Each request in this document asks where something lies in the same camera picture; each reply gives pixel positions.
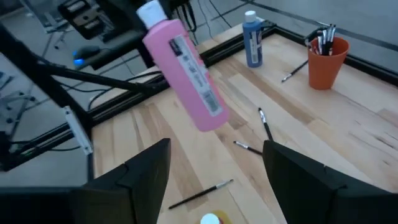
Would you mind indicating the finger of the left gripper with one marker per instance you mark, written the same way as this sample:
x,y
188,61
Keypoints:
x,y
118,18
177,9

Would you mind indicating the orange plastic cup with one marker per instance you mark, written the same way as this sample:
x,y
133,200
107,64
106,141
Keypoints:
x,y
326,71

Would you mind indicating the black aluminium table frame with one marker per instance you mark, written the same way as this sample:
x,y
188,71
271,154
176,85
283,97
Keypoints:
x,y
231,51

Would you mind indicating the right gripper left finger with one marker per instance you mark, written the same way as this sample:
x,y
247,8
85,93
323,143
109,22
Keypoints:
x,y
140,186

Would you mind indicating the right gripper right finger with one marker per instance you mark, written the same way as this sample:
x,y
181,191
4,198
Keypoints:
x,y
304,193

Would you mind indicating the large blue paint bottle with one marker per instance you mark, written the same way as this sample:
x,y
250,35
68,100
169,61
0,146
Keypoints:
x,y
252,43

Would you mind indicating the yellow translucent plastic tray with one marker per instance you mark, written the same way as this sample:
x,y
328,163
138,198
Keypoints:
x,y
226,217

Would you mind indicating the thin black paintbrush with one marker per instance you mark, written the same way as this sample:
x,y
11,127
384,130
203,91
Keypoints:
x,y
199,195
329,40
265,124
333,34
325,40
294,71
248,148
319,43

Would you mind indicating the large pink paint bottle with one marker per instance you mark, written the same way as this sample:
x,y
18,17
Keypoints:
x,y
183,77

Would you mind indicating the black computer mouse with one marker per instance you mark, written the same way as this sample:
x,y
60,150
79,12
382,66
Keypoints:
x,y
88,51

